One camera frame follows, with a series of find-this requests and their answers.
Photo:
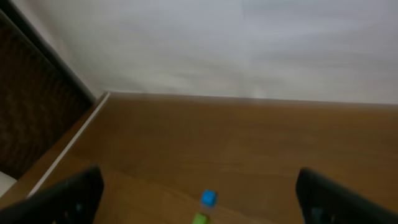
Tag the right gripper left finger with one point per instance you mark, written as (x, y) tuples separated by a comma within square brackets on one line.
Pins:
[(68, 200)]

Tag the green cube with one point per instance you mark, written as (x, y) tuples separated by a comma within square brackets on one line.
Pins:
[(200, 219)]

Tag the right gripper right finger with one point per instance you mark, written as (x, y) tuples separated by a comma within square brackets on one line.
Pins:
[(335, 203)]

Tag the blue cube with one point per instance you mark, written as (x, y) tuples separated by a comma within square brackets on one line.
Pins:
[(208, 198)]

